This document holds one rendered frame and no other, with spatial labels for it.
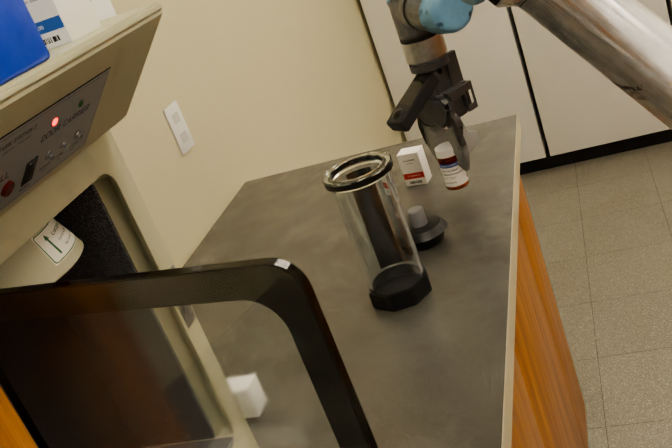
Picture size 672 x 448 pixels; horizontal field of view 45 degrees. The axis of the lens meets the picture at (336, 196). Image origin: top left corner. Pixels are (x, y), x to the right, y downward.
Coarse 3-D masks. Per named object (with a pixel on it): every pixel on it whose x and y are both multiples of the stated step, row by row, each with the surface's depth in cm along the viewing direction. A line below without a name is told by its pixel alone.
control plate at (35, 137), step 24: (72, 96) 65; (96, 96) 71; (48, 120) 63; (72, 120) 68; (0, 144) 57; (24, 144) 61; (48, 144) 66; (72, 144) 71; (0, 168) 59; (24, 168) 63; (48, 168) 69; (0, 192) 61; (24, 192) 66
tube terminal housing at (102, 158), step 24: (96, 144) 82; (72, 168) 78; (96, 168) 81; (120, 168) 85; (48, 192) 74; (72, 192) 77; (120, 192) 85; (0, 216) 68; (24, 216) 70; (48, 216) 73; (120, 216) 88; (144, 216) 88; (0, 240) 67; (24, 240) 70; (144, 240) 87; (0, 264) 66; (144, 264) 90; (168, 264) 90
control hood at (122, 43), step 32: (96, 32) 69; (128, 32) 71; (64, 64) 61; (96, 64) 67; (128, 64) 76; (0, 96) 54; (32, 96) 58; (128, 96) 81; (0, 128) 55; (96, 128) 76
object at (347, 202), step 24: (336, 168) 122; (360, 168) 124; (384, 168) 116; (336, 192) 116; (360, 192) 116; (384, 192) 117; (360, 216) 118; (384, 216) 118; (360, 240) 120; (384, 240) 119; (408, 240) 121; (360, 264) 124; (384, 264) 120; (408, 264) 121; (384, 288) 122
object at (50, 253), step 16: (48, 224) 78; (32, 240) 75; (48, 240) 76; (64, 240) 78; (80, 240) 82; (16, 256) 73; (32, 256) 74; (48, 256) 75; (64, 256) 76; (0, 272) 72; (16, 272) 73; (32, 272) 73; (48, 272) 74; (64, 272) 75; (0, 288) 72
